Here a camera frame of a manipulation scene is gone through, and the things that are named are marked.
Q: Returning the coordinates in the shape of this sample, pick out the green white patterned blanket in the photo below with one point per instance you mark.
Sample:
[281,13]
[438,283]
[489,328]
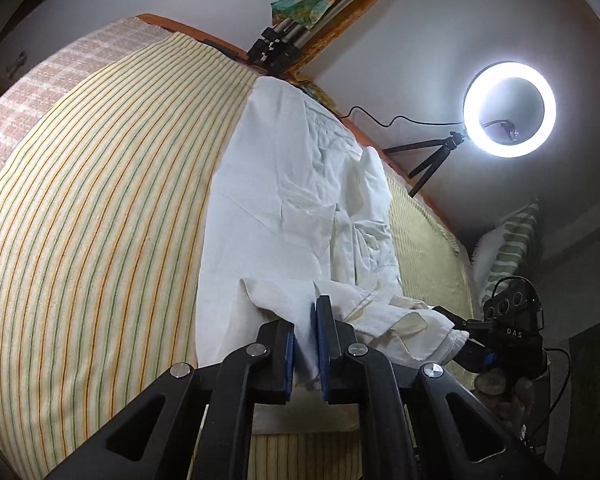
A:
[510,255]

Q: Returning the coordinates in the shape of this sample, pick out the yellow striped cloth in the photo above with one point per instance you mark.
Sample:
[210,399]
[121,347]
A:
[105,210]

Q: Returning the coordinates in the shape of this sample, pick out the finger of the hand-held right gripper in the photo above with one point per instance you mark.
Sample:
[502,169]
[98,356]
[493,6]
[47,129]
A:
[450,317]
[472,355]

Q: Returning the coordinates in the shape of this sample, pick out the person's right forearm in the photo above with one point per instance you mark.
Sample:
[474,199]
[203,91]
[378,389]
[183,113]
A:
[542,400]

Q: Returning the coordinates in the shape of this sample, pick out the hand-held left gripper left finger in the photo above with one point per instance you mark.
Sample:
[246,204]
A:
[289,360]

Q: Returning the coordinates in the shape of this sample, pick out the orange bed frame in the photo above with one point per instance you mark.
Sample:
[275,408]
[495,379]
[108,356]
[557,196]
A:
[180,27]

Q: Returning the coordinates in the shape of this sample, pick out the orange board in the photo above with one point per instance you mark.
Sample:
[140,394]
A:
[350,25]

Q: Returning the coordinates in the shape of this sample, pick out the black mini tripod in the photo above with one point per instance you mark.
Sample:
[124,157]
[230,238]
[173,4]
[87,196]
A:
[430,162]

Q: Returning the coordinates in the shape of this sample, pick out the black gooseneck phone holder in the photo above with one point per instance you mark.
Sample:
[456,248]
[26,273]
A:
[500,122]

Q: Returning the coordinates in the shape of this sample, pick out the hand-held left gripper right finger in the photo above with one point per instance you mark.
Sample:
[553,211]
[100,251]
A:
[322,350]

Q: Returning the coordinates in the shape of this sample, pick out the pink checkered blanket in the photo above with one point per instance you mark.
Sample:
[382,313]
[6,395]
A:
[55,70]

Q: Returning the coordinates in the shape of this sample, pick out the yellow green patterned cloth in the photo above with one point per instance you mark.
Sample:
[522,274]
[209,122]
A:
[320,94]

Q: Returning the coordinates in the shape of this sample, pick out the person's right hand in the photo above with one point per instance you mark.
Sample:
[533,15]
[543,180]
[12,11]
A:
[495,385]

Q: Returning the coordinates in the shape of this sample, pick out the white long-sleeved shirt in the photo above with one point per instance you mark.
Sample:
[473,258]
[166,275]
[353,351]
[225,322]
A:
[260,210]

